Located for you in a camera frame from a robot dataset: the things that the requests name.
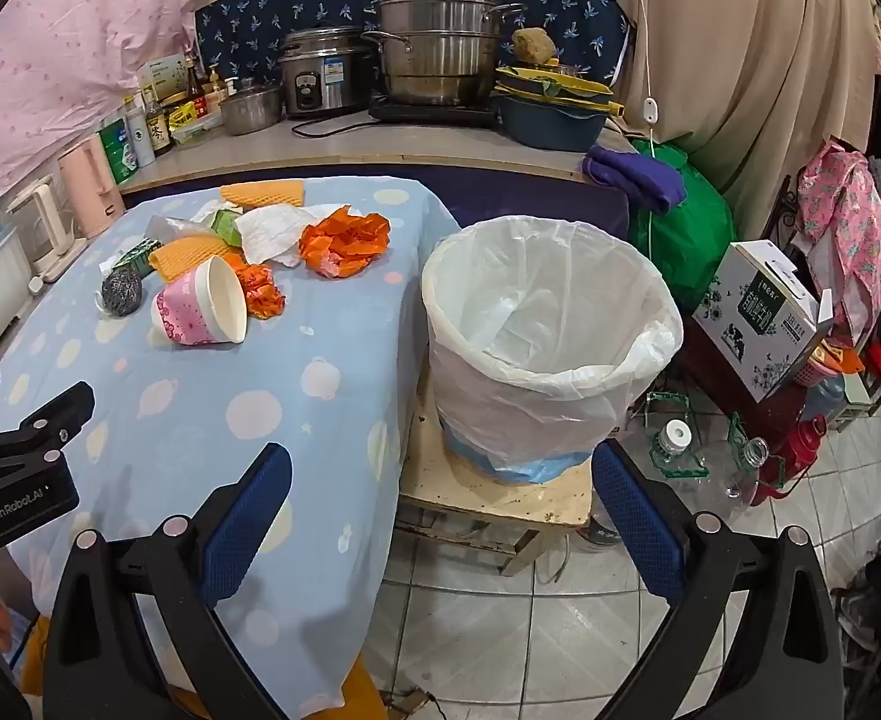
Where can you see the clear open plastic bottle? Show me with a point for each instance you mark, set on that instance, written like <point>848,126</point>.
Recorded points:
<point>740,472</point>

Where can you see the small orange wrapper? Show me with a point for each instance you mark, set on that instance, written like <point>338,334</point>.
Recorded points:
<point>260,289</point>

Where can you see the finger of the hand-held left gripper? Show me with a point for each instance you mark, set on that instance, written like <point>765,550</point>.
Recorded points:
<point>43,420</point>

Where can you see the yellow packet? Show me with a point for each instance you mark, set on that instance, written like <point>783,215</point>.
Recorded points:
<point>185,118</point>

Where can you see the pump bottle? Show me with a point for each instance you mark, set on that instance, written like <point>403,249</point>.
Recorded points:
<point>218,90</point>

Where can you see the dark blue plastic basin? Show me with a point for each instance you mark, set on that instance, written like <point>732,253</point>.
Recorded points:
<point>553,127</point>

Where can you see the purple cloth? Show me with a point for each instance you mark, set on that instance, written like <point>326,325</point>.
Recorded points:
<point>635,172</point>

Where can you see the green tissue pack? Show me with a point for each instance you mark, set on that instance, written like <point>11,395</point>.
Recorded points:
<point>116,150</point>

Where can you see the orange waffle sponge cloth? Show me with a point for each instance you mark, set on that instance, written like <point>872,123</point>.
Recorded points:
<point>185,255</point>
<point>260,193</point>

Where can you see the white and green box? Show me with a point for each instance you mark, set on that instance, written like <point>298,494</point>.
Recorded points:
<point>161,75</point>

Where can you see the large orange wrapper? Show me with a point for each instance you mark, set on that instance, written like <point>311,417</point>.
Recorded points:
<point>343,240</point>

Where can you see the red thermos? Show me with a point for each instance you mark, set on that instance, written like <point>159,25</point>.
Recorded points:
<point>797,450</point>

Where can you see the yellow-rimmed trays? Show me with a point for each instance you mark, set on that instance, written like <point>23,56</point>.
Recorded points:
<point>560,82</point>

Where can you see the brown loofah sponge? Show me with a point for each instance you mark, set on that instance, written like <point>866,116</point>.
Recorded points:
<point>534,45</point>

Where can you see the black induction cooker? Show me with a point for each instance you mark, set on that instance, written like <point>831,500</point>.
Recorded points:
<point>425,115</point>

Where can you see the beige curtain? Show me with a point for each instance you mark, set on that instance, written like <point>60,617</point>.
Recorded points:
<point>748,52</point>

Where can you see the dark sauce bottle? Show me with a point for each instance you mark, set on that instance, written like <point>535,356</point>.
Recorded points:
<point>159,135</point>

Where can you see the steel wool scrubber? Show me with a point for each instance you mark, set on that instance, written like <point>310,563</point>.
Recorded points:
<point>122,290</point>

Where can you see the blue bottle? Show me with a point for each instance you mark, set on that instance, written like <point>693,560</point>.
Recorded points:
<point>823,397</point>

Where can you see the white and green can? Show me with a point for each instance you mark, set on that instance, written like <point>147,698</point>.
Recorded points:
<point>142,141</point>

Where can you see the pink electric kettle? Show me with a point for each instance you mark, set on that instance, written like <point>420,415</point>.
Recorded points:
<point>92,187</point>

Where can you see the pink paper cup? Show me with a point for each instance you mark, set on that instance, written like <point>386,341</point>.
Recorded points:
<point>185,311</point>

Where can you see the clear plastic bag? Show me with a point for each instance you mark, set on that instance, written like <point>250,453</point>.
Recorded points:
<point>174,229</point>

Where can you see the wooden stool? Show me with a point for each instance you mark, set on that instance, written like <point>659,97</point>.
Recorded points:
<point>485,499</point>

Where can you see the blue dotted tablecloth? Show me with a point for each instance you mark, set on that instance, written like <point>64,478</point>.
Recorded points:
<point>185,405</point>

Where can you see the green bag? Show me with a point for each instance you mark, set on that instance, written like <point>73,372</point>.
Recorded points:
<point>688,240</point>

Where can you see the white paper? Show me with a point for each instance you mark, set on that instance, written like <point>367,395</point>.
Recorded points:
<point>275,232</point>

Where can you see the pink floral garment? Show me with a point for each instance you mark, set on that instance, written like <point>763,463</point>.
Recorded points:
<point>853,225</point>

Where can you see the pink plastic basket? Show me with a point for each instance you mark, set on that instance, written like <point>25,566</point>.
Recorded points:
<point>823,367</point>

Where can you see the silver rice cooker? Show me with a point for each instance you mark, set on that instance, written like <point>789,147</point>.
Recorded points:
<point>328,79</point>

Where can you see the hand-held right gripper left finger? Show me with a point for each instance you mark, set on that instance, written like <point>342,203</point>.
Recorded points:
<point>249,532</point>

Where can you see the white small appliance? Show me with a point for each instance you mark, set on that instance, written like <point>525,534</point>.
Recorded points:
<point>39,225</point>

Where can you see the light green carton box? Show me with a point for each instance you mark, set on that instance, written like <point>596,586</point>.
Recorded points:
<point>224,225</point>

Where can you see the small steel pot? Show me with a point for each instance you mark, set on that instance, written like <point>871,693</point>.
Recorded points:
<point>249,111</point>

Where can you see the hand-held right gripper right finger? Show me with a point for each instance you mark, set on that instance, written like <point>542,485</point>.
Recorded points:
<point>635,525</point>

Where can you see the slim dark bottle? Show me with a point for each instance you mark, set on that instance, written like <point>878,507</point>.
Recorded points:
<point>196,94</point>

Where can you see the bin with white plastic liner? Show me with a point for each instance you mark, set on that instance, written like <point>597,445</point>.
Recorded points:
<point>530,390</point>

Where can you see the stainless steel steamer pot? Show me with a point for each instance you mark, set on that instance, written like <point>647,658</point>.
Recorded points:
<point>440,45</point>

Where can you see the white printed carton box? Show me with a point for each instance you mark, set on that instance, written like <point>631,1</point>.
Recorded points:
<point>755,330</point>

